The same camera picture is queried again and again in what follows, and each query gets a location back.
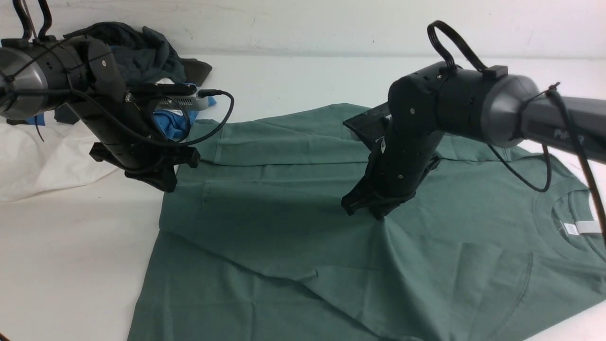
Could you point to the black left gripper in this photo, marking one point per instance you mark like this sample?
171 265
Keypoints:
130 139

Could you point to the blue shirt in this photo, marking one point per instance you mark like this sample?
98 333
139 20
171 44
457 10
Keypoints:
171 122

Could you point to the white shirt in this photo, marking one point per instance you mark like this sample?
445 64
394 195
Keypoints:
50 156

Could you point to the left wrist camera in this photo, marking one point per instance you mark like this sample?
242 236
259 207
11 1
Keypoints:
168 97

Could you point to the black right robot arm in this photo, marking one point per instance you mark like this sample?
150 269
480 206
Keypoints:
491 107

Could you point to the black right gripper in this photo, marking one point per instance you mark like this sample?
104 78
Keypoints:
397 165

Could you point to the green long-sleeved shirt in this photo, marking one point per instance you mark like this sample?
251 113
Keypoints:
255 246

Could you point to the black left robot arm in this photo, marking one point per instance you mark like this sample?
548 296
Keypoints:
82 74

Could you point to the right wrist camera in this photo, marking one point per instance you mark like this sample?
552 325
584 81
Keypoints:
371 125

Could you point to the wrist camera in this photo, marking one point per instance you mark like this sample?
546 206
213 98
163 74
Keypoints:
168 97
371 125

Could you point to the white neck label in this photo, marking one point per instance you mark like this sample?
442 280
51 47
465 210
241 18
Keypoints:
584 227

